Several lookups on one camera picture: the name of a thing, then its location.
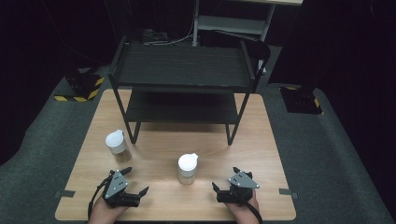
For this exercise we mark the spice jar with brown powder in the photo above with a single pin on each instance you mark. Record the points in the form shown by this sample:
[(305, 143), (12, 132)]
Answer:
[(115, 142)]

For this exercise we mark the person's left hand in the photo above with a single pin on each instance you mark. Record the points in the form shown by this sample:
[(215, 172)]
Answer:
[(102, 213)]

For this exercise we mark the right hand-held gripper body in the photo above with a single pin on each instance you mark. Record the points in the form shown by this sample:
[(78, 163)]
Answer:
[(241, 182)]

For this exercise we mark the grey tape strip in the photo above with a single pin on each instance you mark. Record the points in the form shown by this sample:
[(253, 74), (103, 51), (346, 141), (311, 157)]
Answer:
[(288, 193), (64, 193)]

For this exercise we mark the spice jar with pale powder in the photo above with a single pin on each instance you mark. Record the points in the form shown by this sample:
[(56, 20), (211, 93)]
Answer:
[(187, 165)]

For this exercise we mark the person's right hand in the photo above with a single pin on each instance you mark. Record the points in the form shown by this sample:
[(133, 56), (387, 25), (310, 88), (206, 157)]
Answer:
[(246, 214)]

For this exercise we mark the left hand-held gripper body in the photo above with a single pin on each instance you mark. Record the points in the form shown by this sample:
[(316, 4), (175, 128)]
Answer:
[(115, 184)]

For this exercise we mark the yellow-black striped stand base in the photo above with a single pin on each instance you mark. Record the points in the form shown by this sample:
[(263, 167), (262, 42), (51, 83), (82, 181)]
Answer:
[(82, 88), (300, 101)]

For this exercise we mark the black two-tier shelf rack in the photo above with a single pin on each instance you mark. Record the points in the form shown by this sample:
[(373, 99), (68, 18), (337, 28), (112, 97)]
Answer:
[(183, 65)]

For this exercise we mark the black power strip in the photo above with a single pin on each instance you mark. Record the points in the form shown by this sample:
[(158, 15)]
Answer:
[(153, 35)]

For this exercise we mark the white metal stand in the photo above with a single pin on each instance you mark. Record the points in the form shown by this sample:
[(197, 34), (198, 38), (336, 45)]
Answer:
[(230, 24)]

